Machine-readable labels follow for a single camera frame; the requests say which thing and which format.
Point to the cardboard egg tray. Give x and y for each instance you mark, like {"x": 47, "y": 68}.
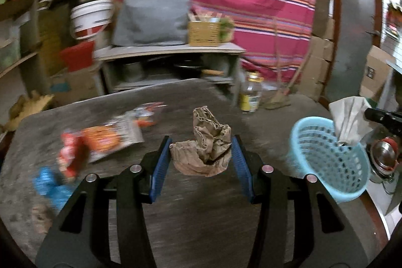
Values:
{"x": 31, "y": 106}

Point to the wooden shelf unit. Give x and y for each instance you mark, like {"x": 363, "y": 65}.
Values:
{"x": 28, "y": 32}

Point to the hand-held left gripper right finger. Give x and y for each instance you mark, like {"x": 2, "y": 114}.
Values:
{"x": 241, "y": 170}

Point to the white paper bag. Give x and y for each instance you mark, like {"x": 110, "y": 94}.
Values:
{"x": 348, "y": 117}

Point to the steel kettle with red rim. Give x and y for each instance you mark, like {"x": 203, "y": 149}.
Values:
{"x": 383, "y": 158}

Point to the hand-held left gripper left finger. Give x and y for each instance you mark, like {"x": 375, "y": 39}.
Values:
{"x": 160, "y": 170}

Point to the white red plastic bucket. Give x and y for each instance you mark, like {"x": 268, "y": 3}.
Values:
{"x": 91, "y": 20}

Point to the yellow oil bottle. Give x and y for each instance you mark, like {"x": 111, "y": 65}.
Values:
{"x": 251, "y": 95}

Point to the clear plastic container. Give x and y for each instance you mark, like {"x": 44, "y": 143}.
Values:
{"x": 8, "y": 54}

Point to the stack of cardboard boxes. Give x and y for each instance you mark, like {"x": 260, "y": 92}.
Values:
{"x": 322, "y": 51}

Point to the broom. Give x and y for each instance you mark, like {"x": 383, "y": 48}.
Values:
{"x": 279, "y": 98}

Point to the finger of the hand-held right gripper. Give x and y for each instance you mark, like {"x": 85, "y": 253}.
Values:
{"x": 384, "y": 120}

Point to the cardboard box with black label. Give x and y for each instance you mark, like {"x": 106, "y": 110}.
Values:
{"x": 375, "y": 73}

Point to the brown paper bag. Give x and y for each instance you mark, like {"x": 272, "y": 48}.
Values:
{"x": 204, "y": 142}

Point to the brown cardboard box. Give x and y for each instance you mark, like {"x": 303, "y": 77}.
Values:
{"x": 75, "y": 86}

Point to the orange snack wrapper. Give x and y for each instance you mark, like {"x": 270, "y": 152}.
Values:
{"x": 100, "y": 139}

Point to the green leafy plant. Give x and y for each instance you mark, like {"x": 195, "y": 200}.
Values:
{"x": 226, "y": 29}

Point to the light blue plastic basket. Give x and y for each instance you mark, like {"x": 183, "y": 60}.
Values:
{"x": 314, "y": 155}

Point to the grey metal door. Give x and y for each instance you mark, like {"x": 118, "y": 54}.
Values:
{"x": 355, "y": 20}

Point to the red orange wrapper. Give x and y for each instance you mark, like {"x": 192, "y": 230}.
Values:
{"x": 73, "y": 151}

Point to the blue plastic wrapper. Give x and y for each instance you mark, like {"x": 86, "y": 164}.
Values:
{"x": 51, "y": 188}

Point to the small wicker basket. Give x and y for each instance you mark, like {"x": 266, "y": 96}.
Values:
{"x": 204, "y": 34}

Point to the red woven basket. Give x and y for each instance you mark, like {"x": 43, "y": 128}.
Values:
{"x": 77, "y": 56}

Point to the low grey cabinet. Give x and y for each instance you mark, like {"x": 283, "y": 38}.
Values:
{"x": 169, "y": 49}

